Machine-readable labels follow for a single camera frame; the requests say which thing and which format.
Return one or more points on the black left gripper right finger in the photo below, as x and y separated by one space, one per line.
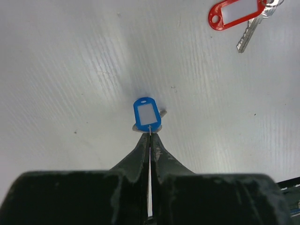
182 197

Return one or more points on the key with blue window tag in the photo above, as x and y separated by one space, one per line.
148 118

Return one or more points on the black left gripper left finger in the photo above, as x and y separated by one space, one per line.
118 196

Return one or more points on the key with red tag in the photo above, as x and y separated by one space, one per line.
229 13

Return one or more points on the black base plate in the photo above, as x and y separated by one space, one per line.
291 191

